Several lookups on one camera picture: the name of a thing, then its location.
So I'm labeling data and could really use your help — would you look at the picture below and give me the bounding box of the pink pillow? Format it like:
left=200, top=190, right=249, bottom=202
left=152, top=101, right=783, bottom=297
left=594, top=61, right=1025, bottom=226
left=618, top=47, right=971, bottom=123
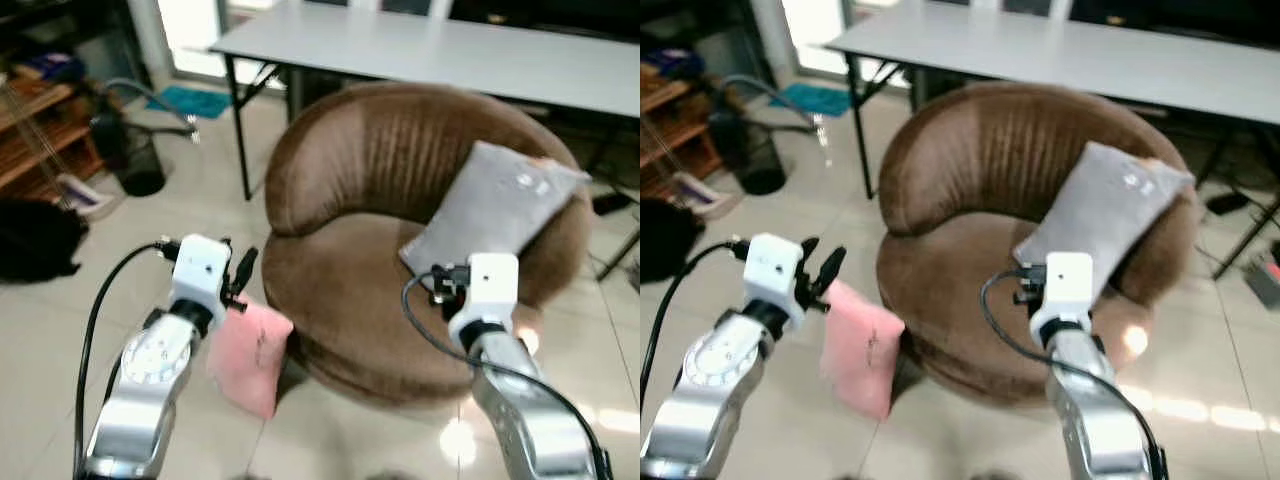
left=820, top=280, right=907, bottom=422
left=205, top=295, right=295, bottom=421

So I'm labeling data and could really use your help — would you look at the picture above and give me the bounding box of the grey pillow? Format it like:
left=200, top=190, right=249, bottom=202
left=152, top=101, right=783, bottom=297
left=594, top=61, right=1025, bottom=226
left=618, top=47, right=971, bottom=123
left=1013, top=140, right=1197, bottom=301
left=400, top=140, right=592, bottom=293

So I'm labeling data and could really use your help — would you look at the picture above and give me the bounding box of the brown round sofa chair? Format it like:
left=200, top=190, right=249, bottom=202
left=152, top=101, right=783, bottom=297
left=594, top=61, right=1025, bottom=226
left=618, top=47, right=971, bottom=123
left=877, top=82, right=1201, bottom=407
left=262, top=82, right=597, bottom=407

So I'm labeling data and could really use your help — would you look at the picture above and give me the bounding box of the teal floor mat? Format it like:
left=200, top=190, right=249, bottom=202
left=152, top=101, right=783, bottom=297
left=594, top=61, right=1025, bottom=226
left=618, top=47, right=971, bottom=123
left=145, top=85, right=233, bottom=120
left=770, top=83, right=853, bottom=119

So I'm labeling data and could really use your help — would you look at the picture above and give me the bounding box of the grey red floor device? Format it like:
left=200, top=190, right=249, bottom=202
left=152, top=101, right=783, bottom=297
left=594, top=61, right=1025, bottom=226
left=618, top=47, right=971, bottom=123
left=1244, top=255, right=1280, bottom=312

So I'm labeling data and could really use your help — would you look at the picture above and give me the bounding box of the black waste bin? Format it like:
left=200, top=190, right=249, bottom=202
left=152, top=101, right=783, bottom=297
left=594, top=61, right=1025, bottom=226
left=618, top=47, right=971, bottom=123
left=90, top=112, right=167, bottom=198
left=710, top=110, right=789, bottom=197

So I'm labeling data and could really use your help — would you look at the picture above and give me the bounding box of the white dustpan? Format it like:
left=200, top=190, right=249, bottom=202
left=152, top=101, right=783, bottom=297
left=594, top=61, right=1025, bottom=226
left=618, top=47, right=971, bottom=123
left=672, top=170, right=742, bottom=220
left=55, top=172, right=117, bottom=222

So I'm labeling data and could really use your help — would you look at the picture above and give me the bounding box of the black bag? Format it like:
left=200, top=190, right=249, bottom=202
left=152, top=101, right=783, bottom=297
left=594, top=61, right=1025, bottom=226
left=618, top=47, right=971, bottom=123
left=640, top=198, right=707, bottom=284
left=0, top=198, right=89, bottom=284

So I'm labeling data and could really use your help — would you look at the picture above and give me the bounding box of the wooden shelf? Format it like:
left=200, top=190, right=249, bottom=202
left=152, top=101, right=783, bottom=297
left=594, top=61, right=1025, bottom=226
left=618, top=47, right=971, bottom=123
left=0, top=70, right=107, bottom=203
left=640, top=65, right=723, bottom=201

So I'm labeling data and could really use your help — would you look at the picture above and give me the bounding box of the blue item on shelf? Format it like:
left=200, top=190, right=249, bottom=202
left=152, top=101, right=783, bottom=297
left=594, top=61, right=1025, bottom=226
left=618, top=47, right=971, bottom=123
left=15, top=50, right=87, bottom=83
left=650, top=48, right=707, bottom=82

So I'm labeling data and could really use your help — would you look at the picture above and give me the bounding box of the white folding table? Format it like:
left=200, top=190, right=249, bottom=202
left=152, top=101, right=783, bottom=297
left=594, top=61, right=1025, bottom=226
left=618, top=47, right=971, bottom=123
left=825, top=0, right=1280, bottom=281
left=208, top=0, right=641, bottom=201

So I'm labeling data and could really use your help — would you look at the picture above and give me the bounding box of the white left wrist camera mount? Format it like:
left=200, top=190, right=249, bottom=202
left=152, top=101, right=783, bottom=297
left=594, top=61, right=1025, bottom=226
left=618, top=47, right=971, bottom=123
left=745, top=233, right=807, bottom=307
left=172, top=235, right=234, bottom=307

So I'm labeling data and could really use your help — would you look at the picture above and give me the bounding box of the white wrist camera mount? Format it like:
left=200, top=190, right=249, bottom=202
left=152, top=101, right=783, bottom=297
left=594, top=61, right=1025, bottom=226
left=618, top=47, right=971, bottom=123
left=172, top=235, right=234, bottom=307
left=465, top=253, right=521, bottom=327
left=1040, top=252, right=1097, bottom=323
left=745, top=233, right=807, bottom=307

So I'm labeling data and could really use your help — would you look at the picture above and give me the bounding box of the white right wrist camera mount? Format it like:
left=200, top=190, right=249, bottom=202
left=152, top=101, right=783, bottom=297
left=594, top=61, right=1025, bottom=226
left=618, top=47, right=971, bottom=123
left=465, top=253, right=521, bottom=327
left=1040, top=252, right=1097, bottom=323

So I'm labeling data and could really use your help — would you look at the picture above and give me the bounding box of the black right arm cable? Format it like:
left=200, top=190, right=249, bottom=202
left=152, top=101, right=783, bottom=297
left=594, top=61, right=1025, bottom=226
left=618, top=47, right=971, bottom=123
left=402, top=262, right=613, bottom=480
left=980, top=262, right=1169, bottom=480

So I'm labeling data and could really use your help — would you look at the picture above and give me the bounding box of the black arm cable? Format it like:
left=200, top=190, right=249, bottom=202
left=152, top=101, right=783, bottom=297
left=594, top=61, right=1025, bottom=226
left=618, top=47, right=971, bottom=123
left=980, top=262, right=1169, bottom=480
left=402, top=262, right=613, bottom=480
left=73, top=238, right=181, bottom=480
left=640, top=238, right=751, bottom=421

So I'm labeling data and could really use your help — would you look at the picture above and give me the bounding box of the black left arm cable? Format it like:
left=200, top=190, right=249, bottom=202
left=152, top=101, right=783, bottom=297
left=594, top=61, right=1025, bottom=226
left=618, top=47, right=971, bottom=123
left=73, top=238, right=181, bottom=480
left=640, top=238, right=751, bottom=421

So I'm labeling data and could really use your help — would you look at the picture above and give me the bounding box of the grey vacuum hose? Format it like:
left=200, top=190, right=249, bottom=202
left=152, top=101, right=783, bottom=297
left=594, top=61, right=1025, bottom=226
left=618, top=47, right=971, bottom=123
left=95, top=78, right=201, bottom=143
left=720, top=75, right=827, bottom=143

